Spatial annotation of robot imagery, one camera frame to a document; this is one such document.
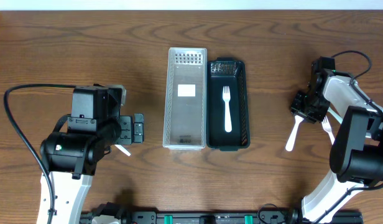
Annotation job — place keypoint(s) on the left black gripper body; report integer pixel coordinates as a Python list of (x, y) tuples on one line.
[(127, 129)]

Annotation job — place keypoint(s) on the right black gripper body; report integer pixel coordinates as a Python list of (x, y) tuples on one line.
[(311, 107)]

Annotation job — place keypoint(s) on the white plastic fork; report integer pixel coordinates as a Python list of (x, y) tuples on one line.
[(327, 128), (227, 115)]

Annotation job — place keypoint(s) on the white plastic spoon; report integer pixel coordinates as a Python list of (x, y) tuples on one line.
[(293, 135)]

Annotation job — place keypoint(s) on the black plastic basket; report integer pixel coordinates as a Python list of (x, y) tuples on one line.
[(227, 72)]

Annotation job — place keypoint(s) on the mint green plastic fork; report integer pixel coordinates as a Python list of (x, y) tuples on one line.
[(335, 115)]

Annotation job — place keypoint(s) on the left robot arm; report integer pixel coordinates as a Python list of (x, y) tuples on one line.
[(79, 140)]

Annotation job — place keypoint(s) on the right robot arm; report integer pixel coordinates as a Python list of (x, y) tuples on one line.
[(356, 156)]

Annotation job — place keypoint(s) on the white spoon under left gripper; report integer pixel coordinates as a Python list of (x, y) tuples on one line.
[(123, 149)]

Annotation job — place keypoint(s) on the clear plastic basket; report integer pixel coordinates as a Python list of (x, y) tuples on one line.
[(185, 117)]

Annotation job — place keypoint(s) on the white label in basket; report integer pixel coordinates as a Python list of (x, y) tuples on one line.
[(186, 90)]

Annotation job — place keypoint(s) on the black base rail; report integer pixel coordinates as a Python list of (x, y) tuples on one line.
[(114, 213)]

